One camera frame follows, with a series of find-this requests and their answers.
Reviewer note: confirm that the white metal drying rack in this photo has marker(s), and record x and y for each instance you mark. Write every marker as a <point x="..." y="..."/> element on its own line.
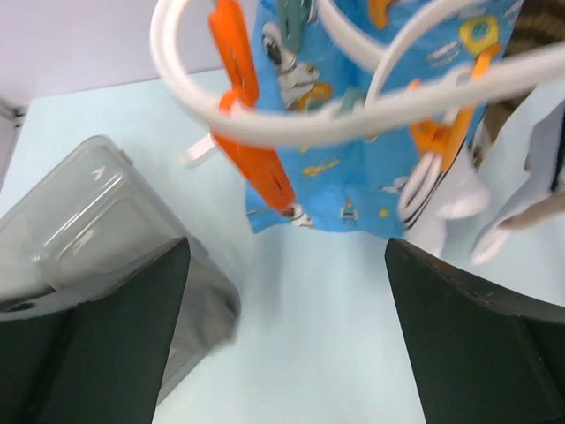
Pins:
<point x="199" y="152"/>

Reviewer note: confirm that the blue cartoon print sock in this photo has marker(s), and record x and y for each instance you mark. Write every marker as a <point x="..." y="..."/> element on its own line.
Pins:
<point x="356" y="185"/>

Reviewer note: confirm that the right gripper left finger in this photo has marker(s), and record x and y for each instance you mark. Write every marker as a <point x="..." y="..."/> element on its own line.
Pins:
<point x="96" y="351"/>

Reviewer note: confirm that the white black striped sock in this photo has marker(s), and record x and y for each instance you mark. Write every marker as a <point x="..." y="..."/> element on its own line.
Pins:
<point x="432" y="196"/>

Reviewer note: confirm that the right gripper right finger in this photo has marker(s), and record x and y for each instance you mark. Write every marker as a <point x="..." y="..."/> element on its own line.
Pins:
<point x="479" y="352"/>

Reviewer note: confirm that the clear grey plastic bin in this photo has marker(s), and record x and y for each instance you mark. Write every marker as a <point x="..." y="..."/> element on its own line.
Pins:
<point x="95" y="213"/>

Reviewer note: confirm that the brown striped sock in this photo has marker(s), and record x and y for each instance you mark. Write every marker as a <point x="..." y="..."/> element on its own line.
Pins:
<point x="538" y="26"/>

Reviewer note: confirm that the white round clip hanger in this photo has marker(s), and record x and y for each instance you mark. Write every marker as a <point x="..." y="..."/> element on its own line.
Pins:
<point x="324" y="127"/>

